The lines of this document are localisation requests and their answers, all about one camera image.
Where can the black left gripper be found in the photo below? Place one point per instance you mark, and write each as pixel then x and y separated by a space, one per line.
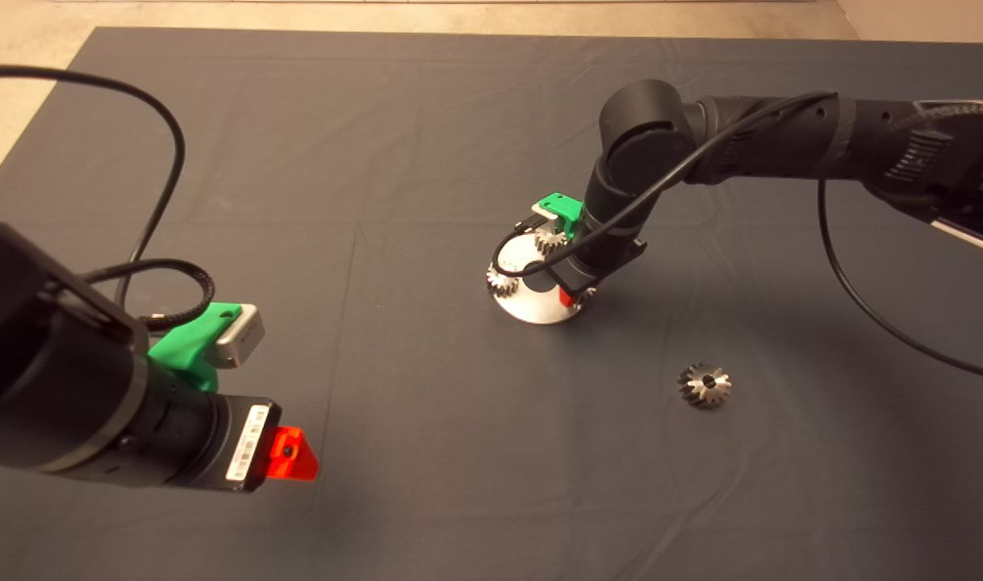
pixel 241 445

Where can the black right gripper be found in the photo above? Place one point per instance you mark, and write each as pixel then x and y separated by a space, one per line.
pixel 600 262

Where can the small dark steel gear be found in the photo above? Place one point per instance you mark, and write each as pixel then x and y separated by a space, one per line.
pixel 588 295

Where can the large steel gear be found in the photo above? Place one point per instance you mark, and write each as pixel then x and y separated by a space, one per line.
pixel 697 395

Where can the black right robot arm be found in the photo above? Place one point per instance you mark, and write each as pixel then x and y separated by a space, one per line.
pixel 645 137

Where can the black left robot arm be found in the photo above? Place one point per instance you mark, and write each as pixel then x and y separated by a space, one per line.
pixel 56 371

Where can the round metal plate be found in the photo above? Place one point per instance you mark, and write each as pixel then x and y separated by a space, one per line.
pixel 532 311

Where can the dark grey table cloth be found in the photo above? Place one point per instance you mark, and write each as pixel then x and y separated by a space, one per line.
pixel 378 121

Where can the silver right camera box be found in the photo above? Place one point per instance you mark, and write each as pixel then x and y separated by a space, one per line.
pixel 544 226

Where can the silver camera box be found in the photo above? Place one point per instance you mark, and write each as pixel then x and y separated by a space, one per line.
pixel 244 337
pixel 544 226

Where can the green right camera mount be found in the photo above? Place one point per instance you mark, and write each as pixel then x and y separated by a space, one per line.
pixel 562 210

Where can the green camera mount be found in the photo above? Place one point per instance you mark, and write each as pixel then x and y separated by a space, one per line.
pixel 562 210
pixel 191 347

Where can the silver left camera box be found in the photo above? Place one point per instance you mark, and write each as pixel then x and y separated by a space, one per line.
pixel 244 337

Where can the green left camera mount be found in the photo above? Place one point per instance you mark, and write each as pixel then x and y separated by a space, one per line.
pixel 191 347

